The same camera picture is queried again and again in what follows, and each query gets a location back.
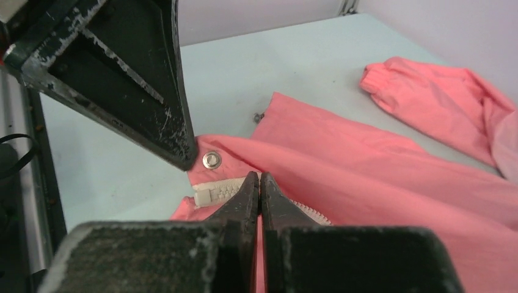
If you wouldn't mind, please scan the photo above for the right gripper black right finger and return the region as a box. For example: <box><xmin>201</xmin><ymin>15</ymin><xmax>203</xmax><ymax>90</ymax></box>
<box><xmin>260</xmin><ymin>173</ymin><xmax>464</xmax><ymax>292</ymax></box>

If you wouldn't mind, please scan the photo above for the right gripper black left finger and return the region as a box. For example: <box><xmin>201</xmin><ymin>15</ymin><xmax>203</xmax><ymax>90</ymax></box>
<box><xmin>38</xmin><ymin>172</ymin><xmax>259</xmax><ymax>292</ymax></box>

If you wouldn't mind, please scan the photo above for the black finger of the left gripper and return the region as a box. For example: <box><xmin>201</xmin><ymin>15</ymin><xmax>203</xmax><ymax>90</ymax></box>
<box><xmin>2</xmin><ymin>0</ymin><xmax>198</xmax><ymax>171</ymax></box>

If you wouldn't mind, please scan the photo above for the pink zip-up hooded jacket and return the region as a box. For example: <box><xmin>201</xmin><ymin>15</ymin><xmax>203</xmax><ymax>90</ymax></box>
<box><xmin>172</xmin><ymin>57</ymin><xmax>517</xmax><ymax>292</ymax></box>

